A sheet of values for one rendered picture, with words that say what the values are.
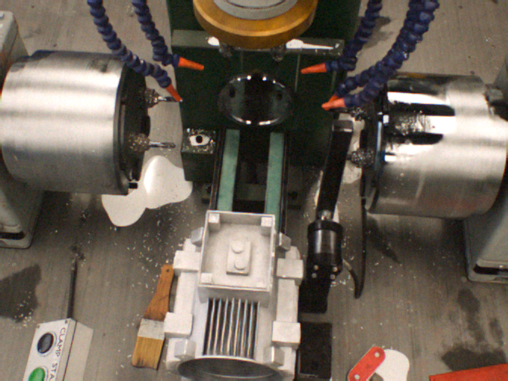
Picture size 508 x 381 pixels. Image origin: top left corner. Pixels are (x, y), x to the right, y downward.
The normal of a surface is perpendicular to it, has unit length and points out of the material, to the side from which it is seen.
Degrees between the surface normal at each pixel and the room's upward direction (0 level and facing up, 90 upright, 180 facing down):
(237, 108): 90
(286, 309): 0
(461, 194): 73
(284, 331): 0
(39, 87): 9
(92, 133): 43
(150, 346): 1
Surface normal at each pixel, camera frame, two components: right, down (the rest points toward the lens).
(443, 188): -0.07, 0.61
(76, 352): 0.84, -0.22
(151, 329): 0.00, -0.52
